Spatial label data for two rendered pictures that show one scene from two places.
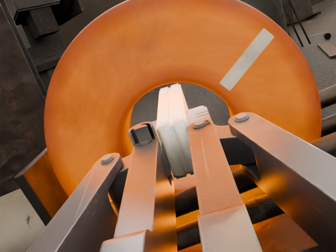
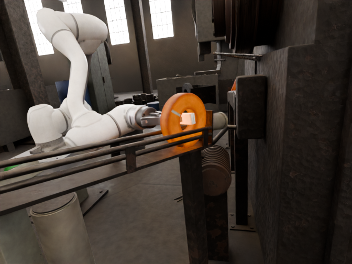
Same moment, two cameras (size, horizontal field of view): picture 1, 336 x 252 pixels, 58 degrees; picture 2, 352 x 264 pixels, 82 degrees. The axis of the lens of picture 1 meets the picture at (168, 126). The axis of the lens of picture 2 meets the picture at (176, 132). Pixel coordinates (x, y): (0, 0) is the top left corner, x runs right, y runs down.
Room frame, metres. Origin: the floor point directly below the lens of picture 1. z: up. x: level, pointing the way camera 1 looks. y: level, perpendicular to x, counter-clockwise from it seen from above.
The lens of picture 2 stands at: (0.52, -0.44, 0.84)
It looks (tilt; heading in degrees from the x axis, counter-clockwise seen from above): 16 degrees down; 132
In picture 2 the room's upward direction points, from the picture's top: 6 degrees counter-clockwise
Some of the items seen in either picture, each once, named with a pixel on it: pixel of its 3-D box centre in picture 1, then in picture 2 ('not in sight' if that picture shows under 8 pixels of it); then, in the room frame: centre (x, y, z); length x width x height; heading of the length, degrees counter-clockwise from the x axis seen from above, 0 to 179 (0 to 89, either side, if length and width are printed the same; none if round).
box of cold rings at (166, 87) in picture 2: not in sight; (189, 95); (-1.78, 2.64, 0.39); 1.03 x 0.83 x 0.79; 32
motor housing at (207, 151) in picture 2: not in sight; (215, 211); (0.15, 0.18, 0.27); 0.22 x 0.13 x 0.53; 118
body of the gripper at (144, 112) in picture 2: not in sight; (152, 118); (0.02, 0.01, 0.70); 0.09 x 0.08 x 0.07; 173
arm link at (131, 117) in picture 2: not in sight; (140, 117); (-0.06, 0.02, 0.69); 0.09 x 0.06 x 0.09; 83
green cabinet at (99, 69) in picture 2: not in sight; (94, 84); (-3.66, 1.81, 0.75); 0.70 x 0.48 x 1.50; 118
